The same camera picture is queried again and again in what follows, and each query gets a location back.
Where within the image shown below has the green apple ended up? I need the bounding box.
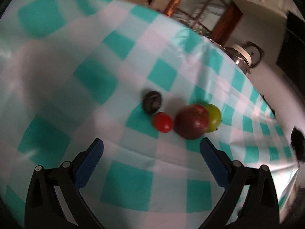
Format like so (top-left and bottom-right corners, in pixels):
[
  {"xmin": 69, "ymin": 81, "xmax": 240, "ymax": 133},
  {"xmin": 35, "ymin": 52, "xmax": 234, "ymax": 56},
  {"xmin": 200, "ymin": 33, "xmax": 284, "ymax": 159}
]
[{"xmin": 204, "ymin": 104, "xmax": 222, "ymax": 133}]

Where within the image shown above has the dark red apple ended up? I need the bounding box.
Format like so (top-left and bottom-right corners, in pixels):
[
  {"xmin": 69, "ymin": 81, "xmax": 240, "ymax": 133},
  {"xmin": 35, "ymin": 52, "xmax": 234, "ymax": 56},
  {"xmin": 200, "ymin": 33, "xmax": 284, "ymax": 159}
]
[{"xmin": 174, "ymin": 104, "xmax": 210, "ymax": 140}]

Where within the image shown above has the red tomato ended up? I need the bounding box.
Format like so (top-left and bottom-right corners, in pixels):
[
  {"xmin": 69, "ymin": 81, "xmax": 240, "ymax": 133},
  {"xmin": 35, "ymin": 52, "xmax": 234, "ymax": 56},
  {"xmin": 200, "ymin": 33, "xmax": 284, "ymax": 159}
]
[{"xmin": 152, "ymin": 112, "xmax": 174, "ymax": 133}]

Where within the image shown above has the dark wrinkled fruit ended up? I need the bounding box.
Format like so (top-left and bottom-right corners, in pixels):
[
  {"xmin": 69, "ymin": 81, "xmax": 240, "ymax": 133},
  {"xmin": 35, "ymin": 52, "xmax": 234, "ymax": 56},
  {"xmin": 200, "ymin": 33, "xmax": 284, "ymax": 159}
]
[{"xmin": 142, "ymin": 90, "xmax": 162, "ymax": 114}]

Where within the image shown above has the black wok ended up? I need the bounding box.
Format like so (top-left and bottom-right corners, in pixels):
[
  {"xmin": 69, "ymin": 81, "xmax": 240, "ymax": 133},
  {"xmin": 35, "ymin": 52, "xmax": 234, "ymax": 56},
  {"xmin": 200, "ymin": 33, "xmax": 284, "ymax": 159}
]
[{"xmin": 291, "ymin": 127, "xmax": 304, "ymax": 162}]

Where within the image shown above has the teal pink checkered tablecloth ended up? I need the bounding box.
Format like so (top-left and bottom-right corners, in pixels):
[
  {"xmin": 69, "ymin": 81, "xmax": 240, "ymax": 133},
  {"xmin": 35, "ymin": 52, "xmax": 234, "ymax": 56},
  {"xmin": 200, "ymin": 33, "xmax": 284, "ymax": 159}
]
[{"xmin": 1, "ymin": 0, "xmax": 297, "ymax": 228}]

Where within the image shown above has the steel pot with white lid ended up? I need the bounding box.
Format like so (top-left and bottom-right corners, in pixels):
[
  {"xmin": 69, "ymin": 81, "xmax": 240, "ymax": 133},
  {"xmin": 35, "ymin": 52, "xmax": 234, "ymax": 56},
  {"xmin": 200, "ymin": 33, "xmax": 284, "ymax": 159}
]
[{"xmin": 224, "ymin": 44, "xmax": 252, "ymax": 75}]

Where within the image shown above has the round wall gauge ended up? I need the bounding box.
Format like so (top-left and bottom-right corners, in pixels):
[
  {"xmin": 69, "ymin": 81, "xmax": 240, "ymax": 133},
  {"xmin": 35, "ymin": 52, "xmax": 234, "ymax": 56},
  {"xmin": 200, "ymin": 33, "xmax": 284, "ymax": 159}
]
[{"xmin": 243, "ymin": 41, "xmax": 265, "ymax": 68}]

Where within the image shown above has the brown wooden window frame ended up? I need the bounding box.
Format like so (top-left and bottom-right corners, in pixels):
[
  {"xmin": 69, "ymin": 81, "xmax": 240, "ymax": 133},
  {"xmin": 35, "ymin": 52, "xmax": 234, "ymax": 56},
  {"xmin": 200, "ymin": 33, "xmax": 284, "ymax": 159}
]
[{"xmin": 85, "ymin": 0, "xmax": 244, "ymax": 46}]

